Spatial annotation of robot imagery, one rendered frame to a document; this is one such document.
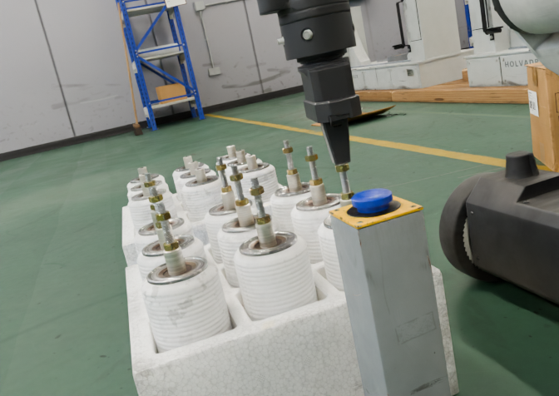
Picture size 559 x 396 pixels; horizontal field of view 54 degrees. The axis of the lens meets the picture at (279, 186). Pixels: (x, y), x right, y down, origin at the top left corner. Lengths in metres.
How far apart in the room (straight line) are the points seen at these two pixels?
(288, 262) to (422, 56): 3.45
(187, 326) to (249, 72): 6.64
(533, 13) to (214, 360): 0.56
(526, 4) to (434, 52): 3.32
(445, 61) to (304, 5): 3.48
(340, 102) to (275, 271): 0.21
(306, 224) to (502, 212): 0.31
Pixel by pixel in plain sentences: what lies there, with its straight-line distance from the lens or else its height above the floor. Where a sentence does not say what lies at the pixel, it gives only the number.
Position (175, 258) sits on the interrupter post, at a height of 0.27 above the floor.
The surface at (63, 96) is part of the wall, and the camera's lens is 7.00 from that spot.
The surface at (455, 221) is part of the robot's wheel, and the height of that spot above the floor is 0.14.
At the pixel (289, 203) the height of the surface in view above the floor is 0.24.
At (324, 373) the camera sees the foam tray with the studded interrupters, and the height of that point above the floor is 0.10.
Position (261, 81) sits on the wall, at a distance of 7.27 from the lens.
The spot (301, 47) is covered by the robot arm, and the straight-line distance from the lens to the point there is 0.66.
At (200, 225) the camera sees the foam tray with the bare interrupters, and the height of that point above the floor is 0.18.
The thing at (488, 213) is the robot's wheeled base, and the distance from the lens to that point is 0.95.
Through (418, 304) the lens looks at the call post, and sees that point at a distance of 0.56.
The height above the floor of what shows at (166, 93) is 0.36.
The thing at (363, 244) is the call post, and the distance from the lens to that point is 0.51.
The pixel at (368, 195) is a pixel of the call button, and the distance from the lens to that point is 0.54.
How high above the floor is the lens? 0.47
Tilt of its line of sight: 13 degrees down
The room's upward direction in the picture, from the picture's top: 12 degrees counter-clockwise
